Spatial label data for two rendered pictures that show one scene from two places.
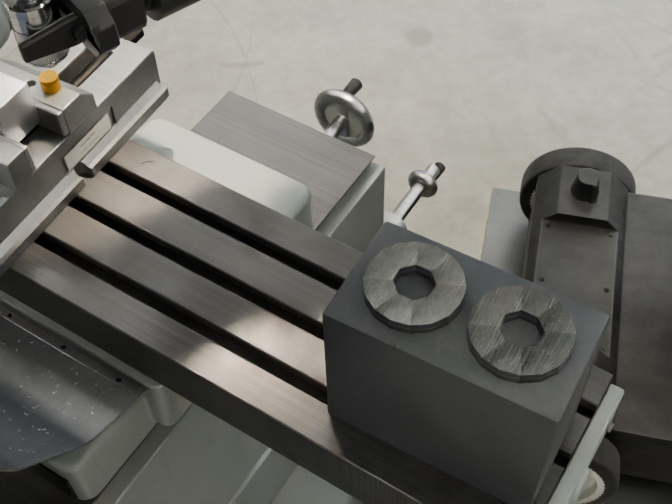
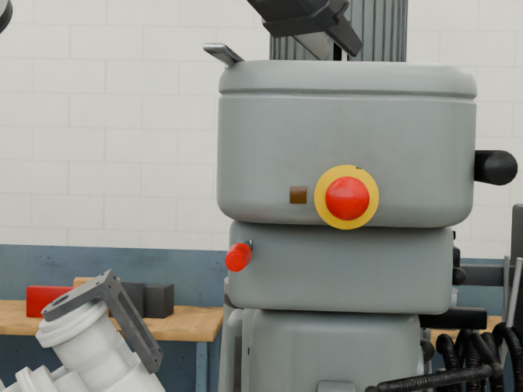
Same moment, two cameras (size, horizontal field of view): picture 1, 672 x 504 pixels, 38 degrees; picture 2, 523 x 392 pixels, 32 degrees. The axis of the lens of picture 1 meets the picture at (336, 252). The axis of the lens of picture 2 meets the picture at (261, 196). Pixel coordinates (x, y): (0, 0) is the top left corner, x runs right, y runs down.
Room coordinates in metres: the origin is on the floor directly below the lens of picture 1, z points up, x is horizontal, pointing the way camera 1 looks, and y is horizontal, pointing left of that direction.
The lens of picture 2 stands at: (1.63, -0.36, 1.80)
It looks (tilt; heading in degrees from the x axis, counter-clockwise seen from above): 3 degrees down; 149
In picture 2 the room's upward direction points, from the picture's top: 1 degrees clockwise
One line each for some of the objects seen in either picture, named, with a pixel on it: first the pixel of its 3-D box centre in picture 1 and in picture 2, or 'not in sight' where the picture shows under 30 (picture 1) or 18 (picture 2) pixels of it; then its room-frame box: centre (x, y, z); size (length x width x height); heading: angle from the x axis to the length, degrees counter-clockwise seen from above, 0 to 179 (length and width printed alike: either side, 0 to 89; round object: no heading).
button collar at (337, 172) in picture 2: not in sight; (345, 197); (0.94, 0.15, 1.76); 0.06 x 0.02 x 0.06; 56
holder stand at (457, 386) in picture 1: (458, 364); not in sight; (0.47, -0.11, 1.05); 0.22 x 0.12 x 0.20; 59
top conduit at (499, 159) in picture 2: not in sight; (459, 164); (0.80, 0.42, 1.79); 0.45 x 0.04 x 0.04; 146
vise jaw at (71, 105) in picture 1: (36, 93); not in sight; (0.86, 0.35, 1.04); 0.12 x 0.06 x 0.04; 59
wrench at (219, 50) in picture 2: not in sight; (231, 59); (0.81, 0.10, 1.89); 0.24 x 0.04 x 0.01; 143
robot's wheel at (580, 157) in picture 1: (577, 194); not in sight; (1.13, -0.43, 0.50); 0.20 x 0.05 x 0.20; 76
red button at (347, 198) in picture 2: not in sight; (346, 197); (0.96, 0.14, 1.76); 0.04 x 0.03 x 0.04; 56
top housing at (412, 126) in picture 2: not in sight; (339, 145); (0.74, 0.29, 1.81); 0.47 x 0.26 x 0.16; 146
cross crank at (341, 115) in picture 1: (332, 131); not in sight; (1.16, 0.00, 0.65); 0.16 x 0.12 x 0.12; 146
